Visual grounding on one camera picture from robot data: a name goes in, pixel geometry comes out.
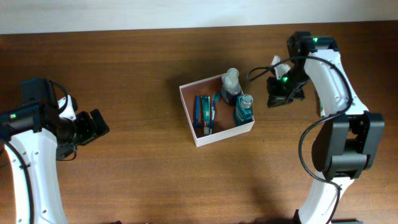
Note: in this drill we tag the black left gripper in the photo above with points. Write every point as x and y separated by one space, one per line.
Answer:
91 131

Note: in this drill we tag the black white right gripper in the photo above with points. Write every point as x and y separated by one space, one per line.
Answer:
278 98

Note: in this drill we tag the blue Listerine mouthwash bottle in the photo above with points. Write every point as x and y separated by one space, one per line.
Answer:
243 112

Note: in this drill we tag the clear pump bottle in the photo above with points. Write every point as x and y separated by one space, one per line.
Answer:
230 87

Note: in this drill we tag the blue toothbrush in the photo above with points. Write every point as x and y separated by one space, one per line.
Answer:
215 99

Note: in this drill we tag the Colgate toothpaste tube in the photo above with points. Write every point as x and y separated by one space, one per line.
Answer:
205 102

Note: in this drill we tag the blue disposable razor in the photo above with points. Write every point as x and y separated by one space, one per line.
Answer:
196 112

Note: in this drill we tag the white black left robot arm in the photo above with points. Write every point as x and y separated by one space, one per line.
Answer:
42 131

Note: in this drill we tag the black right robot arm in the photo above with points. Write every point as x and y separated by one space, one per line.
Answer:
350 134

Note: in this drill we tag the white box, pink interior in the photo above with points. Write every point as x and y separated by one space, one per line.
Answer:
224 126

